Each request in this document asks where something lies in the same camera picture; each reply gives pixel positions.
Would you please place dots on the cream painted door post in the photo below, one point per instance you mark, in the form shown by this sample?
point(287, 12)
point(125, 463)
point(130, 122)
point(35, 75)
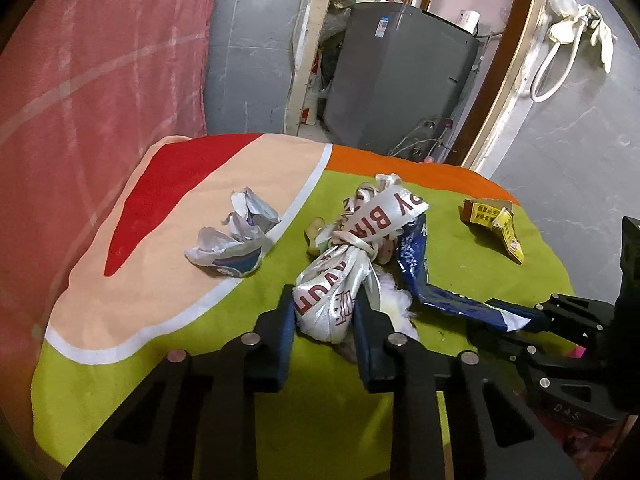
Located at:
point(310, 50)

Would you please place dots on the blue plastic wrapper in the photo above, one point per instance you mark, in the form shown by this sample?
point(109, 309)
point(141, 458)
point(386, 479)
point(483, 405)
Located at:
point(415, 260)

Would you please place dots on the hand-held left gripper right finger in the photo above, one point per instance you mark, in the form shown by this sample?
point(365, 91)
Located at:
point(366, 357)

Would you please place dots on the grey washing machine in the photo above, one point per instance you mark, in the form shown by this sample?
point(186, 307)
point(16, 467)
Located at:
point(400, 85)

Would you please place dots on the torn yellow brown carton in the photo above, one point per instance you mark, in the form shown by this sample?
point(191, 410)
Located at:
point(487, 212)

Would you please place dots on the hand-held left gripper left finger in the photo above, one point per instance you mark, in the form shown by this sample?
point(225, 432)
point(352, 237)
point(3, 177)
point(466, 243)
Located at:
point(286, 332)

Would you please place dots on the white cotton fluff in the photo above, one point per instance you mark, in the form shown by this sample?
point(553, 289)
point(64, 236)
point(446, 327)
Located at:
point(397, 305)

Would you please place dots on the brown wooden door frame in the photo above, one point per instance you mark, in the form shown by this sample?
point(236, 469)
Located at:
point(510, 60)

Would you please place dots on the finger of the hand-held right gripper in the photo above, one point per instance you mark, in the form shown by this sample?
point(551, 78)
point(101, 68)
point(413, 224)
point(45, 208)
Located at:
point(505, 345)
point(575, 315)

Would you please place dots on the multicoloured table cloth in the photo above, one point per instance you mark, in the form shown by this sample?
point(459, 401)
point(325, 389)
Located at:
point(200, 200)

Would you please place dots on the pink checked cloth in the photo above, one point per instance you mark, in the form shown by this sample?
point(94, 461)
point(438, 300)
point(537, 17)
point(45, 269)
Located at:
point(100, 85)

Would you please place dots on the knotted white plastic bag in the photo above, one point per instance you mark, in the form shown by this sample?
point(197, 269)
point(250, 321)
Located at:
point(330, 280)

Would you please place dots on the silver wrapper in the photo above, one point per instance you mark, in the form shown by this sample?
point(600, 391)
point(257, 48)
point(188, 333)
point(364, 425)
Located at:
point(235, 252)

